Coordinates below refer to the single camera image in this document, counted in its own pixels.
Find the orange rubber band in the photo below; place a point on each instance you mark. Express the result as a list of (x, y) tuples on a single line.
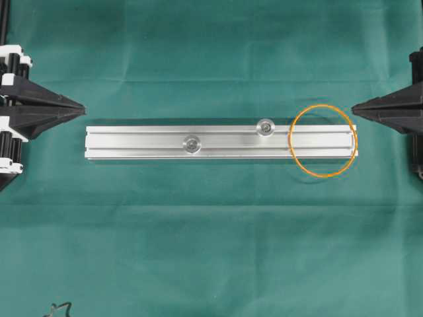
[(352, 130)]

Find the aluminium extrusion rail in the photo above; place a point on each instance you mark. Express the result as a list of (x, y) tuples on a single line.
[(151, 142)]

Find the clear pulley shaft right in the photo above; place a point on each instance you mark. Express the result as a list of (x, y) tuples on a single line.
[(265, 127)]

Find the clear pulley shaft left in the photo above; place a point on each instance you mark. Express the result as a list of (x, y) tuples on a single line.
[(192, 144)]

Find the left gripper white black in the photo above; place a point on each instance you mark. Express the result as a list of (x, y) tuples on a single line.
[(46, 110)]

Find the green cloth mat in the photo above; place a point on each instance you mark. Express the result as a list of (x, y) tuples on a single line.
[(213, 237)]

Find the clear pulley shaft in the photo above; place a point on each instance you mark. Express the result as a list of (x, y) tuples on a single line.
[(265, 127), (192, 144)]

